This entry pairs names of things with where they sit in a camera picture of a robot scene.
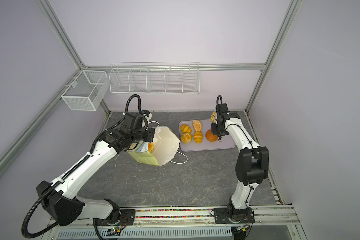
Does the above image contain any orange bread inside bag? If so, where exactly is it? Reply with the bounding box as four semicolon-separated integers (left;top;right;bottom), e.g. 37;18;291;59
148;143;155;153

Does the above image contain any white mesh wall box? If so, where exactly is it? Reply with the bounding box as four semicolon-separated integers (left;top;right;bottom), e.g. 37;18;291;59
62;70;110;111

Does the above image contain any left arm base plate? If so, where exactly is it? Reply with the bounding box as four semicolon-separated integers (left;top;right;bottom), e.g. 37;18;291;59
95;209;136;226

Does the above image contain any yellow fake bread roll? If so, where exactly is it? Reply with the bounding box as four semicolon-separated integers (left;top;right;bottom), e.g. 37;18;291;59
180;124;192;134

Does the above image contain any long ridged fake bread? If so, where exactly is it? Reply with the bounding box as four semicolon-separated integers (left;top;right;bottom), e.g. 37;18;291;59
211;111;217;123

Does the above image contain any striped yellow fake bread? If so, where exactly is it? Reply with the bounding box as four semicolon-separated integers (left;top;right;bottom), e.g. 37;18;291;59
193;131;204;144

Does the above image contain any lavender plastic tray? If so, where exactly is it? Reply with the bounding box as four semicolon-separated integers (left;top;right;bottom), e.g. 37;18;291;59
179;119;236;152

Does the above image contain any floral paper gift bag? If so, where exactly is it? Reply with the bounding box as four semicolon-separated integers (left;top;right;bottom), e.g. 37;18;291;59
127;121;188;167

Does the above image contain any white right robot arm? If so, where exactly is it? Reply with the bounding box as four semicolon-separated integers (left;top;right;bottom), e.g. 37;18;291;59
211;103;270;210

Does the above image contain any aluminium mounting rail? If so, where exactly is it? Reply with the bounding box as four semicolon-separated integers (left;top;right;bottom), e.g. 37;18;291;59
42;205;307;240

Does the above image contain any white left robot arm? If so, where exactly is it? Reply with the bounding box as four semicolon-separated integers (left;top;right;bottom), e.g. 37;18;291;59
21;110;155;239

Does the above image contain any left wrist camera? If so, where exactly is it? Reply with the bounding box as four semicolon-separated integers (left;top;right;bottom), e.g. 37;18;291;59
142;110;153;122

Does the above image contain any long white wire basket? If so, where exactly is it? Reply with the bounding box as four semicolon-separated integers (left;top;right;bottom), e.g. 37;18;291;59
109;62;200;95

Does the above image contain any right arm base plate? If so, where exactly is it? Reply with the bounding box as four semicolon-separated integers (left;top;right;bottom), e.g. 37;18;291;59
211;207;255;224

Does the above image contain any round orange fake bun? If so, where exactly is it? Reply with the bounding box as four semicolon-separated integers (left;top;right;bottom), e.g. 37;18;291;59
205;129;218;142

